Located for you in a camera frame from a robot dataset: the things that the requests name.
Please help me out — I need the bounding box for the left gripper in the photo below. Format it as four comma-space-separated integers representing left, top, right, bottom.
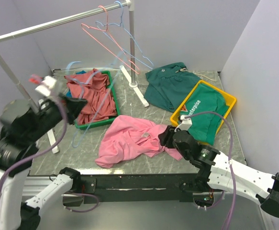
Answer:
26, 90, 89, 140

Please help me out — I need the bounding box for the blue wire hanger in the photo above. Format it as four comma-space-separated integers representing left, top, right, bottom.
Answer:
95, 0, 154, 70
65, 51, 128, 148

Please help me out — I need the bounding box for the pink t shirt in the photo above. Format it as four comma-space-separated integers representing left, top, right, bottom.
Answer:
95, 115, 182, 168

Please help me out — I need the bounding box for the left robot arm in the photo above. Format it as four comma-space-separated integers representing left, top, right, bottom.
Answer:
0, 96, 87, 230

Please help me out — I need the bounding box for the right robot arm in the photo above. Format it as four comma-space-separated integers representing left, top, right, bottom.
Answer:
158, 126, 279, 218

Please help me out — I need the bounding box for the red t shirt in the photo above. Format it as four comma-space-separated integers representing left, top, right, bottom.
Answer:
64, 69, 117, 125

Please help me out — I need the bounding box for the green enterprise t shirt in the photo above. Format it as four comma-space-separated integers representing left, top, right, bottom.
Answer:
178, 83, 230, 146

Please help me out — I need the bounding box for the teal cloth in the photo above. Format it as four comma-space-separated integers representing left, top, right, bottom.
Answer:
66, 70, 86, 97

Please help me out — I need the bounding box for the dark green garment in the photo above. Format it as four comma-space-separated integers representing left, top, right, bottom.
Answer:
144, 62, 201, 112

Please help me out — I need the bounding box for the green plastic tray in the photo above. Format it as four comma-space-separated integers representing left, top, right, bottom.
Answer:
74, 69, 121, 131

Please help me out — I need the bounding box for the black base bar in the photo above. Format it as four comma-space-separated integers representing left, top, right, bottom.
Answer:
71, 173, 217, 202

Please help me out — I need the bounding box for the yellow plastic tray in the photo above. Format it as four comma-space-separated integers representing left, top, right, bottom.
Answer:
170, 80, 237, 127

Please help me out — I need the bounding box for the white clothes rack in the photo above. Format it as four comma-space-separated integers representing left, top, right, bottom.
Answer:
0, 0, 150, 154

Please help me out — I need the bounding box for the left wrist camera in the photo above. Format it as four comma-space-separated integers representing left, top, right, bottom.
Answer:
29, 74, 59, 97

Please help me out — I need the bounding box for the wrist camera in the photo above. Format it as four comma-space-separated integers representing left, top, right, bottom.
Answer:
175, 115, 192, 132
29, 74, 59, 97

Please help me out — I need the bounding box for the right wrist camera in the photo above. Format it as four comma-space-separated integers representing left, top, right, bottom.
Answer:
175, 115, 192, 132

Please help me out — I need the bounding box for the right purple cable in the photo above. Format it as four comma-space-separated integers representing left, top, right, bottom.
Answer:
187, 111, 237, 230

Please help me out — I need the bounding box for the aluminium rail frame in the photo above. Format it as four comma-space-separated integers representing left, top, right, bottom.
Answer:
23, 176, 56, 194

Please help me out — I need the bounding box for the pink wire hanger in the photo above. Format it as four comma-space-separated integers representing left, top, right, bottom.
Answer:
80, 5, 141, 75

